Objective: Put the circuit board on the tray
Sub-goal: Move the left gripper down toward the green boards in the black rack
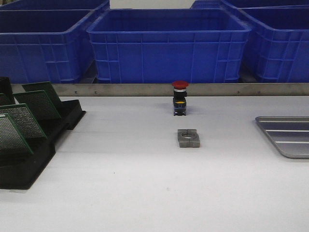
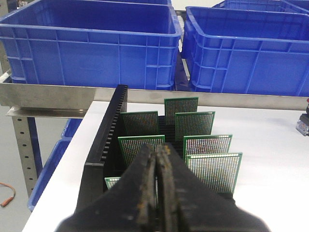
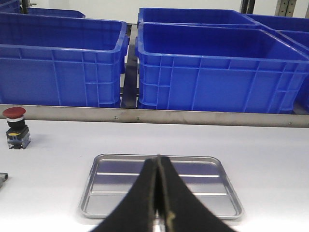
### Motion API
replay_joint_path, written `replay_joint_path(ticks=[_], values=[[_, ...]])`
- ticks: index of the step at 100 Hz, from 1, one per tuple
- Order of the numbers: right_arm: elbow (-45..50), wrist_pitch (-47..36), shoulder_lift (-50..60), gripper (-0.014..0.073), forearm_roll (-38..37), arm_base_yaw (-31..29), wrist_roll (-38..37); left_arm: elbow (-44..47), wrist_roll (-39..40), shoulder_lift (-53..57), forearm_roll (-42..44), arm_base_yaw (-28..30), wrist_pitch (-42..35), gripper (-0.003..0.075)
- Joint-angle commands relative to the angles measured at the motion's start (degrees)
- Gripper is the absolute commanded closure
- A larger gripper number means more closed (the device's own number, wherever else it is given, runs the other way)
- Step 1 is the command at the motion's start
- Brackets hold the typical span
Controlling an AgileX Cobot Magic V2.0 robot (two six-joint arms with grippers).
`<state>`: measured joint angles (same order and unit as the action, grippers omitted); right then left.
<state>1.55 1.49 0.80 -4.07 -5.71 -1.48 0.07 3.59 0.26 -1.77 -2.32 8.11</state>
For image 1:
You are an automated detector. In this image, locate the back right blue crate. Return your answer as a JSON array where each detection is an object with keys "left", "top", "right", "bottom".
[{"left": 191, "top": 0, "right": 309, "bottom": 9}]

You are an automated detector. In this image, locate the blue plastic crate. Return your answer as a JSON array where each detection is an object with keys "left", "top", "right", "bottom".
[
  {"left": 87, "top": 9, "right": 251, "bottom": 84},
  {"left": 0, "top": 10, "right": 96, "bottom": 84},
  {"left": 239, "top": 7, "right": 309, "bottom": 83}
]

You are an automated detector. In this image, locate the black slotted board rack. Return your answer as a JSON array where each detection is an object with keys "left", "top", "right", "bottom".
[{"left": 0, "top": 77, "right": 85, "bottom": 189}]

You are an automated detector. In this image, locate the left blue plastic crate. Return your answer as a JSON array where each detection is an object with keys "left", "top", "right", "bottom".
[{"left": 0, "top": 10, "right": 96, "bottom": 84}]

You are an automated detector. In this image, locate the back left blue crate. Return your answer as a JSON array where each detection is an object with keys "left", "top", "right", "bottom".
[{"left": 0, "top": 0, "right": 110, "bottom": 10}]

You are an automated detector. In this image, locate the red emergency stop button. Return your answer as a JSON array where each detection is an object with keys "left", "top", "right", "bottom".
[{"left": 172, "top": 81, "right": 189, "bottom": 116}]

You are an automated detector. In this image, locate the silver metal tray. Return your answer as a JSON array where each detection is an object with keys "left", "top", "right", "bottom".
[{"left": 255, "top": 116, "right": 309, "bottom": 159}]

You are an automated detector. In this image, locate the centre blue plastic crate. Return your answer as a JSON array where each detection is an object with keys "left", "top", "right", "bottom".
[{"left": 87, "top": 9, "right": 251, "bottom": 84}]

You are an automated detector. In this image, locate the grey metal clamp block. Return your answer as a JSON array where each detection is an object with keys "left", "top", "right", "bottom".
[{"left": 177, "top": 129, "right": 200, "bottom": 148}]

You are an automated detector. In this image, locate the right blue plastic crate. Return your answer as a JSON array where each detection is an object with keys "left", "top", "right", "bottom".
[{"left": 239, "top": 7, "right": 309, "bottom": 83}]

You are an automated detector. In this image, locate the green perforated circuit board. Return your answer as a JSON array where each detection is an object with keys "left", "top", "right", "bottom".
[
  {"left": 13, "top": 90, "right": 61, "bottom": 120},
  {"left": 22, "top": 81, "right": 63, "bottom": 108},
  {"left": 0, "top": 103, "right": 47, "bottom": 139},
  {"left": 0, "top": 114, "right": 33, "bottom": 155}
]

